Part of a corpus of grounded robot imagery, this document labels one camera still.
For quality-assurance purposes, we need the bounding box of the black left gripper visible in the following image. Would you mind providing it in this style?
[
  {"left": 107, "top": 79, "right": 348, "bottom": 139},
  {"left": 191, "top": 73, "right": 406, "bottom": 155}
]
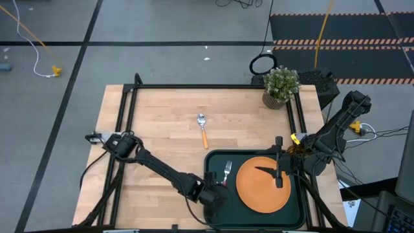
[{"left": 199, "top": 170, "right": 232, "bottom": 208}]

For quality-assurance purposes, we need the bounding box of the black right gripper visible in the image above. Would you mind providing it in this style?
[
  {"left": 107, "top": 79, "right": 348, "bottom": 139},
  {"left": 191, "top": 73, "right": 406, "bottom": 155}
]
[{"left": 254, "top": 135, "right": 301, "bottom": 190}]

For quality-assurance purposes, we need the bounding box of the fork with red handle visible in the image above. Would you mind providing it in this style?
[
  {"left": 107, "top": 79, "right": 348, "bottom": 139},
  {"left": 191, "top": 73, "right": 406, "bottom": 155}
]
[{"left": 222, "top": 161, "right": 233, "bottom": 187}]

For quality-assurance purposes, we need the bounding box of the amber translucent cup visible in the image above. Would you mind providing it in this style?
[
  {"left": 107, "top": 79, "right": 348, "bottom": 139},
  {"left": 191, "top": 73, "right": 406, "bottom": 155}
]
[{"left": 287, "top": 144, "right": 307, "bottom": 157}]

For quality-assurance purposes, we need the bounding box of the orange plate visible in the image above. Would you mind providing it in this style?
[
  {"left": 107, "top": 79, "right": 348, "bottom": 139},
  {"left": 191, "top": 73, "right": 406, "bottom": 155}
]
[{"left": 235, "top": 156, "right": 292, "bottom": 214}]

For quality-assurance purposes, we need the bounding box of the spoon with orange handle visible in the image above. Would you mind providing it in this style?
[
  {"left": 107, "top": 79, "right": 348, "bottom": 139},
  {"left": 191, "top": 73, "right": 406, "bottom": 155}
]
[{"left": 197, "top": 113, "right": 210, "bottom": 150}]

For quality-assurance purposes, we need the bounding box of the dark green tray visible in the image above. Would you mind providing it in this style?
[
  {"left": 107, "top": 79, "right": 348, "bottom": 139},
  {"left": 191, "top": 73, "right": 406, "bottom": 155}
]
[{"left": 203, "top": 149, "right": 307, "bottom": 230}]

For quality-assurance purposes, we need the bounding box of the potted green plant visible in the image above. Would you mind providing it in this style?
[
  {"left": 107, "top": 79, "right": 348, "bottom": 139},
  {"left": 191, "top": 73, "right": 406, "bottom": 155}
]
[{"left": 261, "top": 65, "right": 301, "bottom": 110}]

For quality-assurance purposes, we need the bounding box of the white paper sheet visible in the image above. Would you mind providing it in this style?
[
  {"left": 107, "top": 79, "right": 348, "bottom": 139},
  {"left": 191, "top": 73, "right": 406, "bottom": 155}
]
[{"left": 338, "top": 179, "right": 362, "bottom": 227}]

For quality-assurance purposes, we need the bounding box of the black side desk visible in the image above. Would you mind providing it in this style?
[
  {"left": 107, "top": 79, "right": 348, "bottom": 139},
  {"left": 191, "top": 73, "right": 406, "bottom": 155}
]
[{"left": 339, "top": 176, "right": 414, "bottom": 233}]

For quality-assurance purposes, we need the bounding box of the grey monitor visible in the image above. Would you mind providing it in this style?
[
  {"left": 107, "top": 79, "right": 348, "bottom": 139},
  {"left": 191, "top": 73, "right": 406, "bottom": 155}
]
[{"left": 395, "top": 109, "right": 414, "bottom": 205}]

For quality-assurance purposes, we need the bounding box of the black keyboard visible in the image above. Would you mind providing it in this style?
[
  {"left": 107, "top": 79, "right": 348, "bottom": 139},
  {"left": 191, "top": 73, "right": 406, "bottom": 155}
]
[{"left": 386, "top": 206, "right": 414, "bottom": 233}]

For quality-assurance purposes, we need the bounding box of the black hazard-striped floor mat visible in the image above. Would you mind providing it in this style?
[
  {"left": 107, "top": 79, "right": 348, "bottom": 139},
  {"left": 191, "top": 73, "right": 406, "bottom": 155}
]
[{"left": 270, "top": 12, "right": 414, "bottom": 85}]

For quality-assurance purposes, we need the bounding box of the black aluminium table frame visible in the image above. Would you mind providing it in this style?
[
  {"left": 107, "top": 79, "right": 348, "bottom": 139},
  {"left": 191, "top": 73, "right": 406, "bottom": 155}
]
[{"left": 77, "top": 72, "right": 349, "bottom": 232}]

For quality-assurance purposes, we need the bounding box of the white power cable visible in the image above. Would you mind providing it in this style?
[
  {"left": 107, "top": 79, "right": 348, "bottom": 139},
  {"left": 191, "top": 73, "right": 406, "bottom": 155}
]
[{"left": 345, "top": 122, "right": 378, "bottom": 143}]

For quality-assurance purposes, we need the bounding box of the black cable bundle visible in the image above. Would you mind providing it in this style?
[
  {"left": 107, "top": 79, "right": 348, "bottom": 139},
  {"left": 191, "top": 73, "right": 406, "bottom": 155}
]
[{"left": 332, "top": 126, "right": 410, "bottom": 195}]

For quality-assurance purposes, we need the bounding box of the black hanging cable with coil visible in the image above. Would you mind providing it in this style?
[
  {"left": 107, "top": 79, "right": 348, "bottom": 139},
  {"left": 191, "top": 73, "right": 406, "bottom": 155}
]
[{"left": 248, "top": 0, "right": 278, "bottom": 76}]

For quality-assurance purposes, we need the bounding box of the yellow hanging cable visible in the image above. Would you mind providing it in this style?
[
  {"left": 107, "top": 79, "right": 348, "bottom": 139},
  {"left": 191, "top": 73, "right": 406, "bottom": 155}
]
[{"left": 313, "top": 0, "right": 334, "bottom": 69}]

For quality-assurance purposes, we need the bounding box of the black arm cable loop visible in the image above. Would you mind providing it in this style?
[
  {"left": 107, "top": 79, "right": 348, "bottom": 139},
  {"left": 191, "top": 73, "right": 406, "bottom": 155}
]
[{"left": 79, "top": 150, "right": 109, "bottom": 192}]

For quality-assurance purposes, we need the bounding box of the black cable tangle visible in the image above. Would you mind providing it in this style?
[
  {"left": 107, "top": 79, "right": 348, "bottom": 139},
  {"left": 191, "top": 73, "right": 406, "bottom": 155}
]
[{"left": 215, "top": 0, "right": 263, "bottom": 9}]

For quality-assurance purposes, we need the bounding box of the white floor cable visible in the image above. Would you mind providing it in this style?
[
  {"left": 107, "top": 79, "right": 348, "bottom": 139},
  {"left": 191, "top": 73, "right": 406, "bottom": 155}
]
[{"left": 12, "top": 0, "right": 58, "bottom": 79}]

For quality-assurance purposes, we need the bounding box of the yellow floor cable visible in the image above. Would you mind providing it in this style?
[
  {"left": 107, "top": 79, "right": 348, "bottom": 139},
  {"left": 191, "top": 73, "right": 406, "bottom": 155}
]
[{"left": 0, "top": 5, "right": 62, "bottom": 71}]

